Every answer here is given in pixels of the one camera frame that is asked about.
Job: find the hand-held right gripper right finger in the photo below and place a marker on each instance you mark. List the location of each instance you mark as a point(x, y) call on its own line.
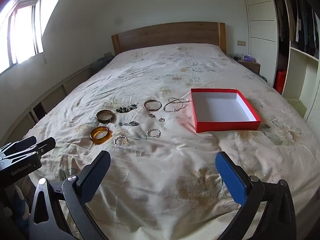
point(231, 180)

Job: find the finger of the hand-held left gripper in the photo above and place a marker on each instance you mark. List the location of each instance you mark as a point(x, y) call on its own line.
point(46, 145)
point(23, 142)

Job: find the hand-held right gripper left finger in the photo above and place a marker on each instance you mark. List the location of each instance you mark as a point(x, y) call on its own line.
point(96, 177)

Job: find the red cardboard box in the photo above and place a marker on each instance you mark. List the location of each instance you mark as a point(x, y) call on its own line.
point(225, 127)

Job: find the plain silver bangle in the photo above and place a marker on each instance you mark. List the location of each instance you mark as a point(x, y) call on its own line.
point(150, 101)

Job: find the amber bangle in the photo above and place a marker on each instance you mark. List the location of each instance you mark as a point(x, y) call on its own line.
point(96, 140)

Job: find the blue and white cloth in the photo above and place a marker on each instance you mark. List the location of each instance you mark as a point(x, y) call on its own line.
point(21, 205)

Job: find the low wooden shelf unit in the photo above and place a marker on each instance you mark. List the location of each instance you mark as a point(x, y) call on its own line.
point(50, 97)

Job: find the dark bronze bangle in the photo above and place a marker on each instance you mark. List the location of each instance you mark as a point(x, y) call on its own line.
point(100, 119)

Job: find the floral bedspread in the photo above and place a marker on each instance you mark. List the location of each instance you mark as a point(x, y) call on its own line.
point(155, 170)

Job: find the dark bag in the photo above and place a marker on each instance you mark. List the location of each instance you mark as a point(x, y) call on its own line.
point(100, 65)

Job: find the green cushion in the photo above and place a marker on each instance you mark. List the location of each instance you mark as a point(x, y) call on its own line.
point(296, 106)

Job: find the window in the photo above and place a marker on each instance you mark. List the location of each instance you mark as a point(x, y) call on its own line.
point(22, 35)

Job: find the red bag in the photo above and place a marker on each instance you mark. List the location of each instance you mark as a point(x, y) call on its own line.
point(280, 81)

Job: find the wooden nightstand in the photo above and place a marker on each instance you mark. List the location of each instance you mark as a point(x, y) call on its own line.
point(251, 67)

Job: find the purple container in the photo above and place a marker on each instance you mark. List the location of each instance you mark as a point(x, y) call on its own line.
point(248, 58)

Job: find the open white wardrobe shelf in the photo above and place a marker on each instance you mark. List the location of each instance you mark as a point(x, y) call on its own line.
point(300, 67)

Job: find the wooden headboard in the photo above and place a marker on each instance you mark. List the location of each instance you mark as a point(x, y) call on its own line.
point(165, 35)

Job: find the white wardrobe doors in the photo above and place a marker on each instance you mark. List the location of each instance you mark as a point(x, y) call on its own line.
point(262, 17)

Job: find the hanging clothes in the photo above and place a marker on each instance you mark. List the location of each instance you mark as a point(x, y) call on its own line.
point(305, 22)

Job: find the beige wall socket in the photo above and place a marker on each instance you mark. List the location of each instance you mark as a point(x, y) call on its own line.
point(107, 54)
point(241, 43)

